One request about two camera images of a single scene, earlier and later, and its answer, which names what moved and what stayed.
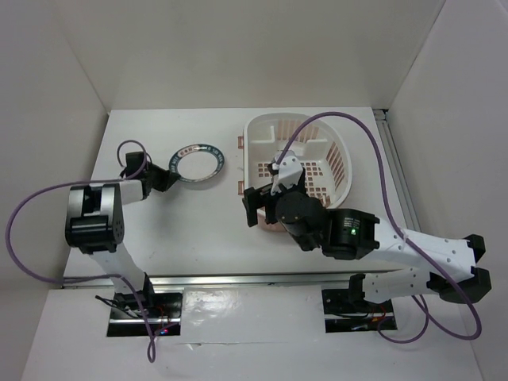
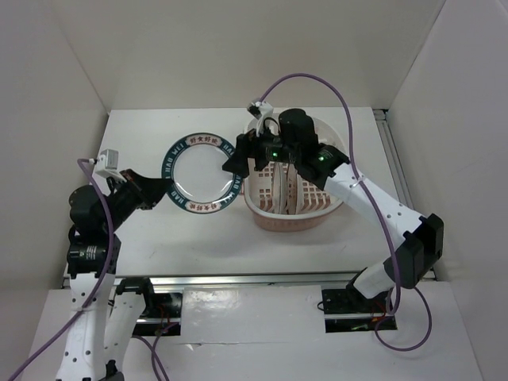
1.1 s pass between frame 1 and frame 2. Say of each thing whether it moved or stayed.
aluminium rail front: stayed
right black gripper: moved
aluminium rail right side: stayed
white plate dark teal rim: moved
